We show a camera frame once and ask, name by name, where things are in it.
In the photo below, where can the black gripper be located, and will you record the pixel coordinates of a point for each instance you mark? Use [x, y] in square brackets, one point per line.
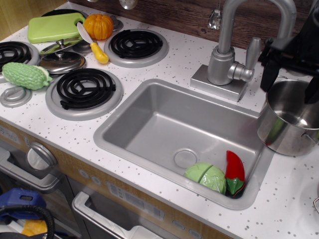
[301, 56]

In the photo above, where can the hanging clear utensil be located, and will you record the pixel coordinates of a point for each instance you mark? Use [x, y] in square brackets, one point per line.
[215, 18]

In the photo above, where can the small steel pot lid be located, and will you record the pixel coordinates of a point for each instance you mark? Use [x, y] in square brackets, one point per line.
[60, 45]

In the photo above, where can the grey oven door handle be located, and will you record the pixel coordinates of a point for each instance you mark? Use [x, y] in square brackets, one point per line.
[46, 185]

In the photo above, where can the blue plastic object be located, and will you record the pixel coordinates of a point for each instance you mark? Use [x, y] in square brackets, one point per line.
[18, 196]

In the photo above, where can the grey toy sink basin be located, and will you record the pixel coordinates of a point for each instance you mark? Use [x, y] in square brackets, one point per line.
[166, 128]

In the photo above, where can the large steel pot lid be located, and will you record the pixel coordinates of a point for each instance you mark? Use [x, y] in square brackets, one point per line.
[62, 62]

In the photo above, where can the stove burner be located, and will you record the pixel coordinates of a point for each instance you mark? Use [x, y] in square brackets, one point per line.
[136, 48]
[84, 94]
[18, 52]

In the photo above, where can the grey stove knob front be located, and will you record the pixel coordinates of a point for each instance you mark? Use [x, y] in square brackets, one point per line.
[15, 97]

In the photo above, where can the yellow handled toy knife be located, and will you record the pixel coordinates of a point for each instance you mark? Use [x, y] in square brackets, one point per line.
[99, 54]

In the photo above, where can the silver toy faucet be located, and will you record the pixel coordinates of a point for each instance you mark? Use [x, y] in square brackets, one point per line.
[224, 76]

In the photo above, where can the green cutting board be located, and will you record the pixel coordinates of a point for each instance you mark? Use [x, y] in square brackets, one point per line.
[55, 27]

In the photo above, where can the grey stove knob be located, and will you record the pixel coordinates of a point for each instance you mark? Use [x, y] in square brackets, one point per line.
[15, 97]
[117, 24]

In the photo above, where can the silver oven dial knob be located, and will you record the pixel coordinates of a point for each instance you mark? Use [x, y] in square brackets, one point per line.
[39, 157]

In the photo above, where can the yellow cloth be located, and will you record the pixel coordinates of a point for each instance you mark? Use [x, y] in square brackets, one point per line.
[34, 227]

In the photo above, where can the stainless steel pot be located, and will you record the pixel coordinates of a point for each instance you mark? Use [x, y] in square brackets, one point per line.
[286, 124]

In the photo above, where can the hanging silver spoon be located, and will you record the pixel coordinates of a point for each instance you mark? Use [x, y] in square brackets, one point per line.
[128, 4]

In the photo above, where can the back right stove burner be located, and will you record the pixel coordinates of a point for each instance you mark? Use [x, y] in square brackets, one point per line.
[136, 48]

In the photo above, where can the orange toy pumpkin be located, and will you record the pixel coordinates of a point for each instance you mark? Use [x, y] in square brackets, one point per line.
[98, 26]

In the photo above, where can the green toy cabbage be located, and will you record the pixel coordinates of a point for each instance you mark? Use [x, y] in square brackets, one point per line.
[207, 175]

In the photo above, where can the red toy chili pepper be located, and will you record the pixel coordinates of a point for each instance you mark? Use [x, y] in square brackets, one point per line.
[235, 174]

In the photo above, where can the front right stove burner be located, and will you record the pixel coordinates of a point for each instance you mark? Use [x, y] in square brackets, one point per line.
[84, 94]

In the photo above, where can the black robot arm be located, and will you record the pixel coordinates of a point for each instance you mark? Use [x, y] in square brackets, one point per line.
[310, 29]

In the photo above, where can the silver dishwasher door handle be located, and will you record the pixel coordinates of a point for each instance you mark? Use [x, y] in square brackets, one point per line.
[137, 232]

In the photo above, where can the green toy bitter gourd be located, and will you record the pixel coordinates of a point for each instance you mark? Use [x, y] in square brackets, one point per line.
[27, 76]

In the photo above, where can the grey stove knob back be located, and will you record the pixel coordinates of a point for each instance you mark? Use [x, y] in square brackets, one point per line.
[117, 24]

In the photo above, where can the left stove burner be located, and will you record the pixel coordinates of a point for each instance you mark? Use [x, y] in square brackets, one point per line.
[18, 52]

